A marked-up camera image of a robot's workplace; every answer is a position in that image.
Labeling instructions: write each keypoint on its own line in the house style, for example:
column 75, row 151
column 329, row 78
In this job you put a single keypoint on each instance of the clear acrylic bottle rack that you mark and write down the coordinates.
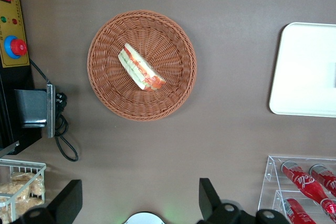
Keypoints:
column 273, row 182

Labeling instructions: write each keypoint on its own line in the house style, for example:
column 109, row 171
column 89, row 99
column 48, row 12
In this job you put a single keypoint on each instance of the triangle sandwich with red filling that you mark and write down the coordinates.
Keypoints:
column 139, row 69

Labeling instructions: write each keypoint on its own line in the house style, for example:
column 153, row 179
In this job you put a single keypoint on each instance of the clear bag of rice crackers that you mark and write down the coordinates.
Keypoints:
column 22, row 176
column 13, row 191
column 38, row 187
column 29, row 205

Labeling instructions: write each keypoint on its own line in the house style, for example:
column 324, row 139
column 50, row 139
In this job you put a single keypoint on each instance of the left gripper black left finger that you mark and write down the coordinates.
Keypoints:
column 65, row 197

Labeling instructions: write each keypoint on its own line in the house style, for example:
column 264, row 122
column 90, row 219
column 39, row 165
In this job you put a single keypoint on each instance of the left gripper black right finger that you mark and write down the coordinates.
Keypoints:
column 208, row 197

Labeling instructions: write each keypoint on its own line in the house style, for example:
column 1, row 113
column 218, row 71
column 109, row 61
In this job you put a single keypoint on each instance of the red cola bottle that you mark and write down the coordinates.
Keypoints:
column 325, row 178
column 296, row 212
column 304, row 182

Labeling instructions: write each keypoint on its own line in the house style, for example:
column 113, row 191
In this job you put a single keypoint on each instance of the black appliance with yellow panel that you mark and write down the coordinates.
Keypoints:
column 13, row 51

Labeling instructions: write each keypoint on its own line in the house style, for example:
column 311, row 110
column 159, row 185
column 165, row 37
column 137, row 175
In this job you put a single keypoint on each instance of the round brown wicker basket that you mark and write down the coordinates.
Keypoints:
column 168, row 51

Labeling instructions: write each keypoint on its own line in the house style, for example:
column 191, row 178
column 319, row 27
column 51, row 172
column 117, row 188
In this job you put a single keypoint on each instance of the beige rectangular plastic tray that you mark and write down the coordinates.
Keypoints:
column 302, row 72

